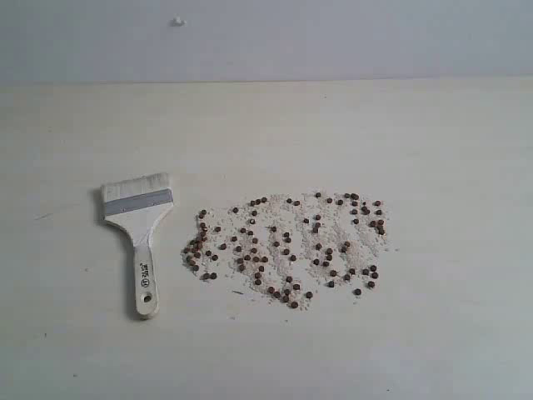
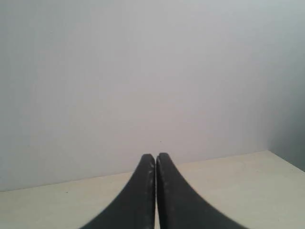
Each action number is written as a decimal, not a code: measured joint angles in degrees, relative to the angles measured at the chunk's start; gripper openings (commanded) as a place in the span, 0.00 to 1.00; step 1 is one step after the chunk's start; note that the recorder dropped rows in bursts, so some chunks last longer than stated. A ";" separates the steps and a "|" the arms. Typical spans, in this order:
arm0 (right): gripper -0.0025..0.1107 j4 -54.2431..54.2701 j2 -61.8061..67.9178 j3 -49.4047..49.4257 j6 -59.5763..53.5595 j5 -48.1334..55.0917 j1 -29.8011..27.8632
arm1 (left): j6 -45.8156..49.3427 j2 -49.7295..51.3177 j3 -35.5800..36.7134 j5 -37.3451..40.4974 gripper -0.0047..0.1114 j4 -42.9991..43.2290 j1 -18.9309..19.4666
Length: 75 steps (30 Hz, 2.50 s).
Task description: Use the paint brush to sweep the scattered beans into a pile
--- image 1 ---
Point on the small white wall plug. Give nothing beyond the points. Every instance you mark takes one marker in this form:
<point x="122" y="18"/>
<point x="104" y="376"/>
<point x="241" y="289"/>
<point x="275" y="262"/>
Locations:
<point x="177" y="22"/>

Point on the pile of rice and beans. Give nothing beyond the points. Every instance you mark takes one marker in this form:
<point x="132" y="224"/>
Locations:
<point x="287" y="247"/>

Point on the white paint brush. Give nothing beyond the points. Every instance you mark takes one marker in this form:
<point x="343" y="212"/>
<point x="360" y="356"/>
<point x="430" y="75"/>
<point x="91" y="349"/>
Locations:
<point x="137" y="206"/>

